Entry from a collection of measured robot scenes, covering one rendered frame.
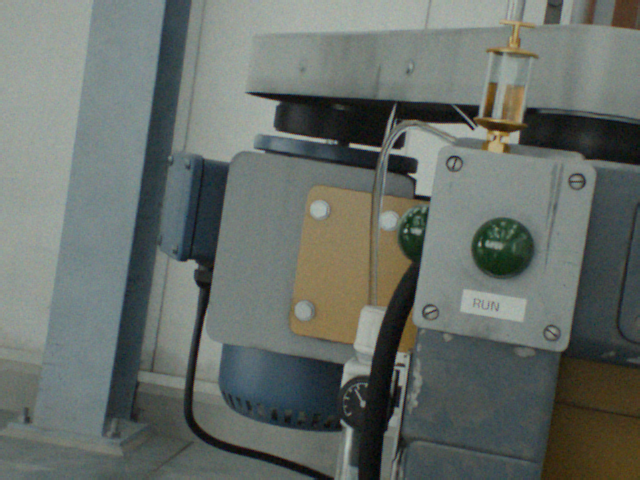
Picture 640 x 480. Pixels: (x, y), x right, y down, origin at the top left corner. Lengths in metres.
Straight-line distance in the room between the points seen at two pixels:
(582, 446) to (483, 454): 0.30
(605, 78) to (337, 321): 0.37
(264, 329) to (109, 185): 4.58
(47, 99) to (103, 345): 1.23
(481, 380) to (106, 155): 5.02
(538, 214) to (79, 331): 5.14
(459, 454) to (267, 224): 0.44
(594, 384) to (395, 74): 0.26
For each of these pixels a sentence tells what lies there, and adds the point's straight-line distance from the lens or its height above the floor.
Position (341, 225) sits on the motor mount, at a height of 1.27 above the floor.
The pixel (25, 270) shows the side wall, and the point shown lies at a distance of 6.28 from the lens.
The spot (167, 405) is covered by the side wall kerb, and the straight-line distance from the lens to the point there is 6.10.
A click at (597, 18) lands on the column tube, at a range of 1.20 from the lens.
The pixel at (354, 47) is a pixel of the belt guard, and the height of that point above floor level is 1.40.
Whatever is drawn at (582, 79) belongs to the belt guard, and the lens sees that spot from 0.81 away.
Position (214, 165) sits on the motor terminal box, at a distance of 1.12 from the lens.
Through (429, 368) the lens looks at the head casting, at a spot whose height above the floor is 1.22.
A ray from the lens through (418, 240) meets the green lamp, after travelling 0.65.
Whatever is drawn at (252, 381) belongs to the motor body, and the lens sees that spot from 1.14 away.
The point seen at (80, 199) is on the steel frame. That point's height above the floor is 1.02.
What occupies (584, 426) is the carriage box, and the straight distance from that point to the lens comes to 1.00.
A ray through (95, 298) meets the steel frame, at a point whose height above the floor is 0.62.
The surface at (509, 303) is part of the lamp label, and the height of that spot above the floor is 1.26.
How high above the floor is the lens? 1.31
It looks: 3 degrees down
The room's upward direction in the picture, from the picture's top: 9 degrees clockwise
